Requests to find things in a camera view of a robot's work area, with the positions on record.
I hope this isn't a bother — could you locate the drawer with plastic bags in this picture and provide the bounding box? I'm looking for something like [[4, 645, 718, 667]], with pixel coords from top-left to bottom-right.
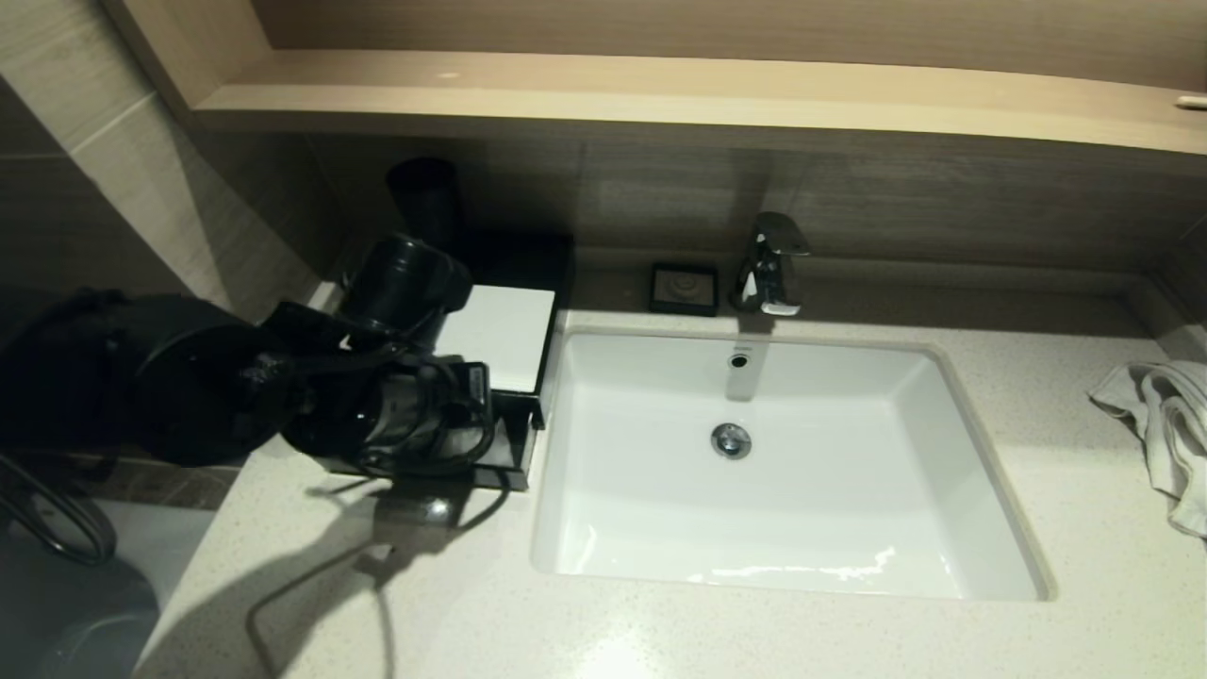
[[316, 394, 537, 494]]

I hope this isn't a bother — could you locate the black amenity box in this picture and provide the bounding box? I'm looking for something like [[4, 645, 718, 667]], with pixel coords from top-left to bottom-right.
[[321, 234, 577, 431]]

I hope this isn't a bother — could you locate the black tumbler cup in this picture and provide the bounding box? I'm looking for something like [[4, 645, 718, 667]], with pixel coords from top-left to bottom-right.
[[386, 157, 463, 244]]

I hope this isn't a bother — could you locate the black soap dish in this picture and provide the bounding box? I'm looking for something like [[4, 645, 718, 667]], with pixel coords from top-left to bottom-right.
[[648, 262, 720, 318]]

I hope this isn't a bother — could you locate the chrome sink drain stopper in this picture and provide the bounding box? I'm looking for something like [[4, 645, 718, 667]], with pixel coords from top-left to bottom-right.
[[710, 422, 753, 461]]

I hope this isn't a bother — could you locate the chrome sink faucet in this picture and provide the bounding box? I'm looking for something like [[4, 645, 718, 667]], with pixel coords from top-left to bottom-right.
[[731, 212, 812, 318]]

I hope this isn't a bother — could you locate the light wooden shelf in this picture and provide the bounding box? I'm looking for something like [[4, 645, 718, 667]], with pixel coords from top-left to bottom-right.
[[99, 0, 1207, 157]]

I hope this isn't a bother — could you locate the white sink basin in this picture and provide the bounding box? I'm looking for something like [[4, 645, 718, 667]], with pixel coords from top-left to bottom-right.
[[529, 326, 1056, 603]]

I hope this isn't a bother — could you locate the white bathtub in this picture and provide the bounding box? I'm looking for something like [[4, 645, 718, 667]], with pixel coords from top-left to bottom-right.
[[0, 500, 220, 679]]

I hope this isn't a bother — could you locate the white towel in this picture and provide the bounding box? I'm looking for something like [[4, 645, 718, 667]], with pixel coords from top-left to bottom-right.
[[1085, 359, 1207, 539]]

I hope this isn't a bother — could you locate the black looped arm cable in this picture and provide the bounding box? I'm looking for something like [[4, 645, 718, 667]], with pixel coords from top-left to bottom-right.
[[354, 406, 499, 478]]

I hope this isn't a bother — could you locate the black coiled arm cable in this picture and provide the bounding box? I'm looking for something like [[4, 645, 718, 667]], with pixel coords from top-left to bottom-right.
[[240, 341, 435, 388]]

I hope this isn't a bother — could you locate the metal shower hose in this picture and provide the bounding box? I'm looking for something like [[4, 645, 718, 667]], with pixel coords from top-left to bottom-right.
[[0, 457, 120, 568]]

